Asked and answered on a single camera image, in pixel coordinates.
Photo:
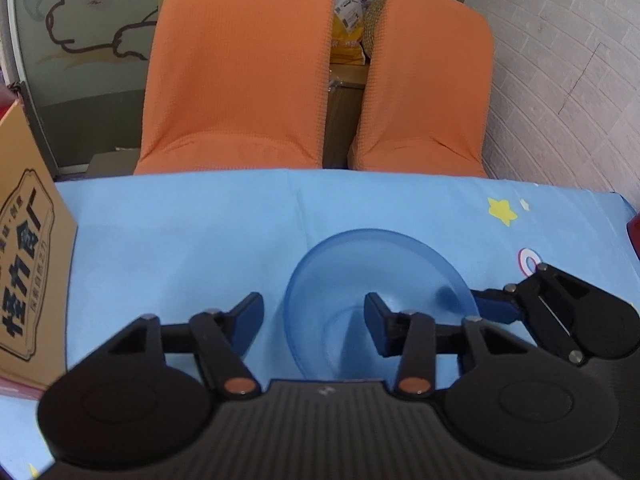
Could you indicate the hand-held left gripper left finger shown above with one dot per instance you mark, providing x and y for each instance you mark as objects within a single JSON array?
[{"x": 251, "y": 316}]

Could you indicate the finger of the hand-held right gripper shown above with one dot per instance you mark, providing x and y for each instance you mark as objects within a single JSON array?
[{"x": 495, "y": 305}]

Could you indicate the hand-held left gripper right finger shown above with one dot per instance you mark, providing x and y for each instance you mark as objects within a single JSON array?
[{"x": 376, "y": 325}]

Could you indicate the blue translucent bowl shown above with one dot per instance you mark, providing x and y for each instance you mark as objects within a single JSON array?
[{"x": 375, "y": 260}]

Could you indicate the red thermos jug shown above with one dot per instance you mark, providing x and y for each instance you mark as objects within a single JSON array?
[{"x": 635, "y": 235}]

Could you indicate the blue printed tablecloth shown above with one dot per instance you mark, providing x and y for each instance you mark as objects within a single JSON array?
[{"x": 175, "y": 240}]

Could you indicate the cardboard box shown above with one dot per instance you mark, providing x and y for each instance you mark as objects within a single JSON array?
[{"x": 342, "y": 120}]

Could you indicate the red cracker box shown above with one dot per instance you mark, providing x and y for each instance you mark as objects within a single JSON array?
[{"x": 35, "y": 260}]

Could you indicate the orange chair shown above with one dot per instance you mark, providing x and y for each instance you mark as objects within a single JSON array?
[
  {"x": 425, "y": 85},
  {"x": 235, "y": 60}
]

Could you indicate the frosted glass door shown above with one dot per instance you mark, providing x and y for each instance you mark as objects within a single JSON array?
[{"x": 100, "y": 85}]

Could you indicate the woven straw hat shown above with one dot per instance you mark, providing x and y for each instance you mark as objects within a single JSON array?
[{"x": 374, "y": 25}]

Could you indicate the yellow snack bag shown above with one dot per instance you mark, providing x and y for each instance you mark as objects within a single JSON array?
[{"x": 347, "y": 20}]

